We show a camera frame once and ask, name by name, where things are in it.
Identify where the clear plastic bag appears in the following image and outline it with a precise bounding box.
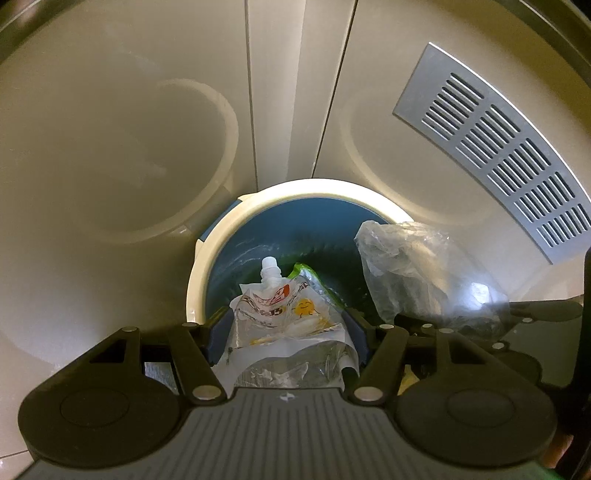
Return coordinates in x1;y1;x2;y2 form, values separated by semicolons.
355;221;510;339

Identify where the green handled plastic bag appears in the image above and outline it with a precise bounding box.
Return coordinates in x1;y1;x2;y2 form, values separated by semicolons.
288;262;346;312

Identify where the clear spout pouch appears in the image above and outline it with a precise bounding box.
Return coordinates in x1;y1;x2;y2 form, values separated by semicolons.
215;257;360;392

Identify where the white rimmed blue trash bin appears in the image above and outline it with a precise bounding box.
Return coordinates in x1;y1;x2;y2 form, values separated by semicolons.
186;179;412;364

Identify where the metal wall vent grille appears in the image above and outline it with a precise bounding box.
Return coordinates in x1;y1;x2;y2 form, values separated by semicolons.
393;43;590;264

